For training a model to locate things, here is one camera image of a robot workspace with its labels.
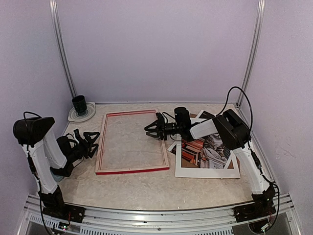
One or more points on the light blue paper cup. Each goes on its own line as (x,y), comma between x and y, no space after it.
(57,178)

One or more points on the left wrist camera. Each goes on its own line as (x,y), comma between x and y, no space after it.
(77,135)

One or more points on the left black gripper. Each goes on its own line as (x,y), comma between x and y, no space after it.
(88,147)

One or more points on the white mat board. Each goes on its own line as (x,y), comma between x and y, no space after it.
(176,149)

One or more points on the red wooden picture frame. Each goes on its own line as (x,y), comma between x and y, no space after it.
(124,146)

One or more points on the cat photo print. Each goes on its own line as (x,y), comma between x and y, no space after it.
(208,152)

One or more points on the brown backing board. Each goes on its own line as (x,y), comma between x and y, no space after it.
(202,128)

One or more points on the black cup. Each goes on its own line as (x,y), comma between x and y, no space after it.
(80,105)

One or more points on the right aluminium corner post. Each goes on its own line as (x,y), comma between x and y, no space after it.
(254,44)

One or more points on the front aluminium rail base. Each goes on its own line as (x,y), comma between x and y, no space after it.
(105,221)

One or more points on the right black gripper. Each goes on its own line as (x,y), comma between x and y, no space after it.
(159,129)

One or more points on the left aluminium corner post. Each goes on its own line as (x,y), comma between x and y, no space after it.
(61,48)

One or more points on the aluminium corner post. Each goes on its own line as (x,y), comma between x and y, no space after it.
(254,44)
(61,48)

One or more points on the white round plate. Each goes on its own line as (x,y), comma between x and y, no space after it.
(90,112)

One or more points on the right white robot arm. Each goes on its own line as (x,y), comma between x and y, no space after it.
(235,135)

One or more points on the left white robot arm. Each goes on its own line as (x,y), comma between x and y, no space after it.
(49,157)

